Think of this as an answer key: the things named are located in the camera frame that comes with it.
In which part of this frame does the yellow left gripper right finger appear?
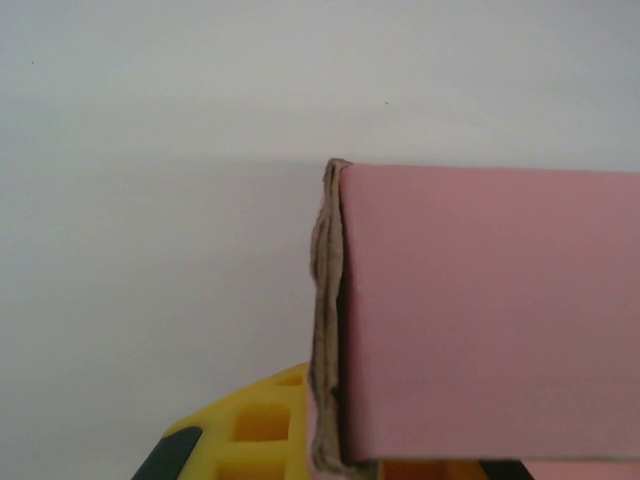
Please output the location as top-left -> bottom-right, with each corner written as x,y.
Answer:
377,457 -> 531,480

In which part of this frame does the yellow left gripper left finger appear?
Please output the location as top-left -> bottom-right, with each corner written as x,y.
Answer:
132,362 -> 317,480

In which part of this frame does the pink cloth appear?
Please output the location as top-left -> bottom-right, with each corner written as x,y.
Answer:
305,157 -> 640,480

